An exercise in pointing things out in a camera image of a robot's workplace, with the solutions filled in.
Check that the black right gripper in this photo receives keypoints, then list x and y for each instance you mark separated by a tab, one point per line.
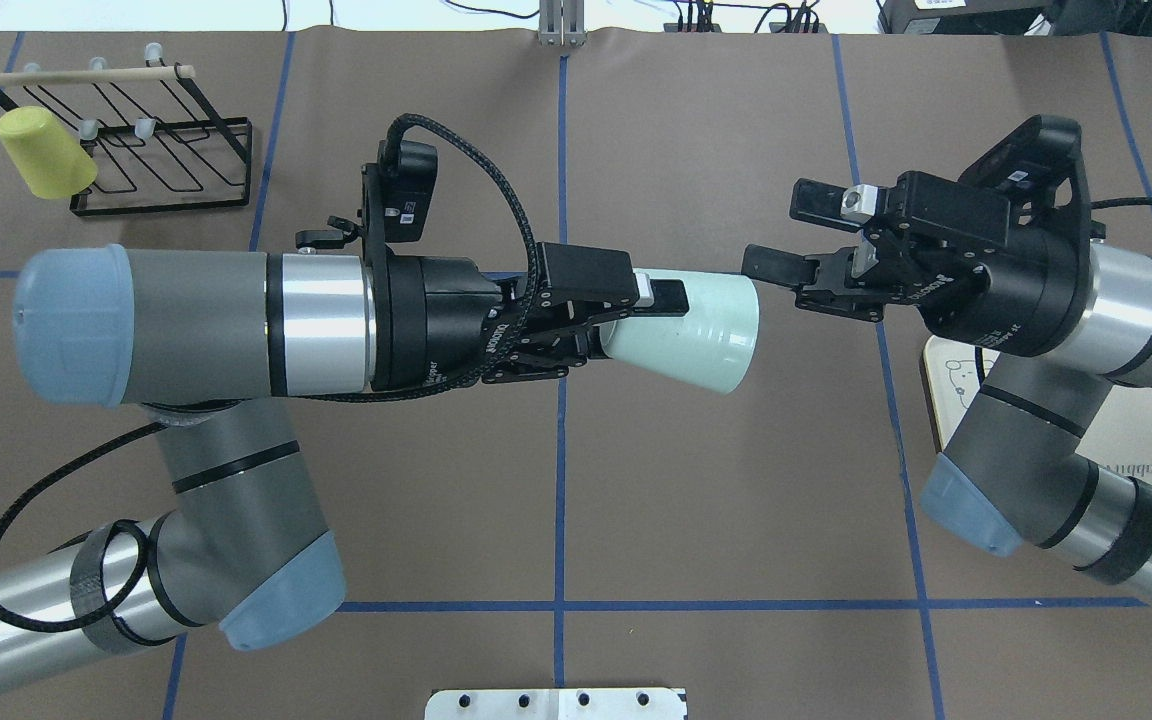
1021	290

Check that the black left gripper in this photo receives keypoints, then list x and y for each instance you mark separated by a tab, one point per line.
439	318

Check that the mint green cup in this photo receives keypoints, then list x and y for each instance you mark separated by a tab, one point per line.
711	346

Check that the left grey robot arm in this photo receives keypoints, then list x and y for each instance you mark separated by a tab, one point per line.
211	345

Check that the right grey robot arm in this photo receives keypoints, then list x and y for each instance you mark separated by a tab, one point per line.
1011	473

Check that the cream rabbit print tray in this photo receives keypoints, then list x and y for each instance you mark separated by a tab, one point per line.
1119	438

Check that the yellow cup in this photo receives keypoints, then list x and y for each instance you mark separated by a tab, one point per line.
50	160

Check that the black equipment box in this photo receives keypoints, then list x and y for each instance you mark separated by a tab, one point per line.
1015	18

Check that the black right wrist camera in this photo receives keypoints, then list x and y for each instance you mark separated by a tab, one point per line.
1039	168

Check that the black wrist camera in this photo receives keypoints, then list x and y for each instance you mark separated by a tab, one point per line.
1039	168
398	190

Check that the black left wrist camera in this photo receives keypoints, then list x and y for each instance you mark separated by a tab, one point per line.
398	190

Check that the grey aluminium post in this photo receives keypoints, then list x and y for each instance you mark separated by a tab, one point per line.
562	23

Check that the white metal mount base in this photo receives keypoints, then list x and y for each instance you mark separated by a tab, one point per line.
559	703

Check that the black wire cup rack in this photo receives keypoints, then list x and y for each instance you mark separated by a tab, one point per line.
159	143

